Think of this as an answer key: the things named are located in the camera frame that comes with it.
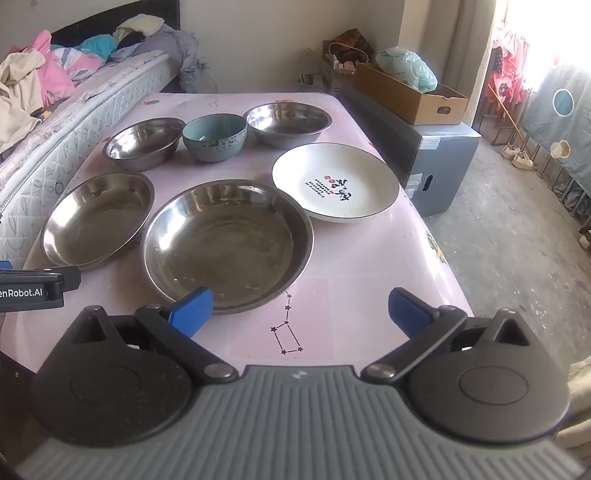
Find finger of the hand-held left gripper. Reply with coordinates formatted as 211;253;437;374
46;265;81;292

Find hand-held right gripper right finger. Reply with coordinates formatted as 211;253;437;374
360;287;532;385

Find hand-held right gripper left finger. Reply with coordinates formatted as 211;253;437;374
69;286;238;385

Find small steel plate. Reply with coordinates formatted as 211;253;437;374
40;172;156;272

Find large steel plate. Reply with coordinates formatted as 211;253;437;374
139;178;315;316

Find small steel bowl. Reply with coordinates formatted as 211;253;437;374
102;117;186;172

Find teal ceramic bowl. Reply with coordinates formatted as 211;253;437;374
182;113;247;164

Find large steel bowl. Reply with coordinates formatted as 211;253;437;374
243;102;332;150

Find white quilted mattress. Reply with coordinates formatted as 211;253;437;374
0;50;170;265

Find white printed ceramic plate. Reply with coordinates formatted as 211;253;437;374
271;143;400;224

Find dark grey carton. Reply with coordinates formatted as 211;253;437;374
339;91;482;218

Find beige garment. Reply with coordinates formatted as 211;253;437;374
0;48;48;154

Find long cardboard box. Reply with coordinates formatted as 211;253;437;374
353;62;470;127

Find wooden stick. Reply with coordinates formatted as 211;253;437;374
486;85;544;174

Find blue planet print curtain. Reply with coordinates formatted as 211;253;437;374
521;54;591;220

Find pale green plastic bag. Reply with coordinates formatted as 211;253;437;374
374;46;439;92

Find black garment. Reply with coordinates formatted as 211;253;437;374
117;30;149;49

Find small green box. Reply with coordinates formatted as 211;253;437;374
298;71;334;94

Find lavender grey sheet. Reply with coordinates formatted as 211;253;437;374
110;30;200;94

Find pink hanging clothes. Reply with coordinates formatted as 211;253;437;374
488;27;539;112

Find small open cardboard box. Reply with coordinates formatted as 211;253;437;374
320;45;368;93

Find black headboard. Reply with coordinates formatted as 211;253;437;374
49;0;182;48

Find brown paper bag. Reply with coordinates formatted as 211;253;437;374
331;28;376;64

